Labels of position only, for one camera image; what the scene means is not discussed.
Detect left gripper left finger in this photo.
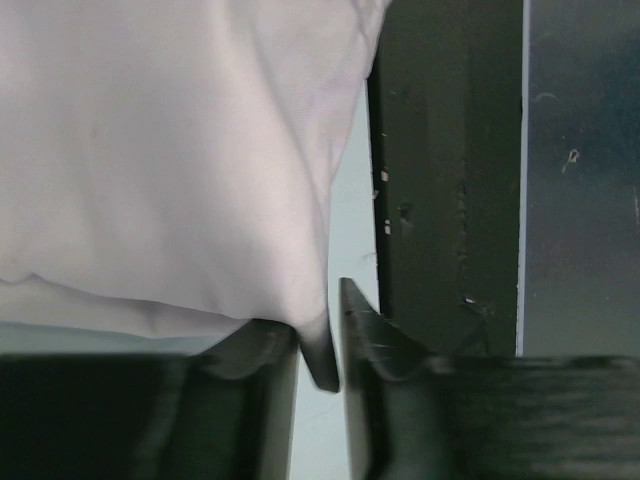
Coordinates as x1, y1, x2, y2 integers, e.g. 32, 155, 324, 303
1, 320, 298, 479

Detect white long sleeve shirt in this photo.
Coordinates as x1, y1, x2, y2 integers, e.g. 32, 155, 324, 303
1, 1, 389, 392

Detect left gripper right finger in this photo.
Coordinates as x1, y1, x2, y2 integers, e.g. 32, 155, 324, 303
340, 278, 639, 479

